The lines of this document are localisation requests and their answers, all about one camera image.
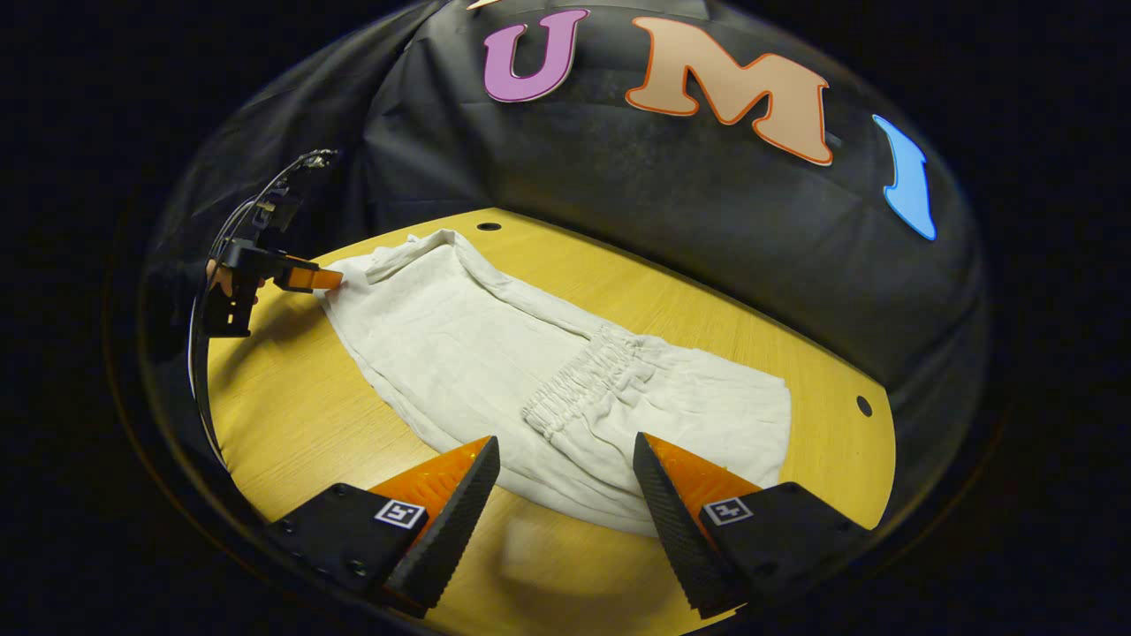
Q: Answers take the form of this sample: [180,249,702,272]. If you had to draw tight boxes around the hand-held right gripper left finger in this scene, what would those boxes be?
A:
[265,435,502,619]

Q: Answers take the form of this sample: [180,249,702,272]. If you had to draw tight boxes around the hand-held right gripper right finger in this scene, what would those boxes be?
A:
[633,432,876,619]

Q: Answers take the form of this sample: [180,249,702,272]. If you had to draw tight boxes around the white jeans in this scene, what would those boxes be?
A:
[315,229,793,538]

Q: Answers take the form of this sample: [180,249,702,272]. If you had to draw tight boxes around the black backdrop cloth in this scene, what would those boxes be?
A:
[141,0,991,531]

